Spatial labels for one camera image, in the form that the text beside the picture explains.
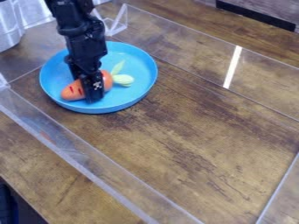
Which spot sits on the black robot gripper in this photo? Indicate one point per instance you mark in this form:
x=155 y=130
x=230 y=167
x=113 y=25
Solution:
x=85 y=34

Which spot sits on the orange toy carrot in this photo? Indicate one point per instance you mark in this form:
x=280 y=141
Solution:
x=74 y=92

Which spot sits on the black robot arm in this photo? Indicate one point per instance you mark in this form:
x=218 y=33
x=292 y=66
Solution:
x=70 y=9

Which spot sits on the blue round plastic tray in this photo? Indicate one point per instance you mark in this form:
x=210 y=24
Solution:
x=139 y=66

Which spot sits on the white checked curtain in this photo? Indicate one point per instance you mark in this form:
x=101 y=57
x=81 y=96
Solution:
x=21 y=15

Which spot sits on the dark baseboard strip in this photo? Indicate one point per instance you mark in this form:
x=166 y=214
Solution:
x=277 y=22

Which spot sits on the clear acrylic barrier wall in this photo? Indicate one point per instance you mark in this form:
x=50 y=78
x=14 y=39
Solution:
x=204 y=153

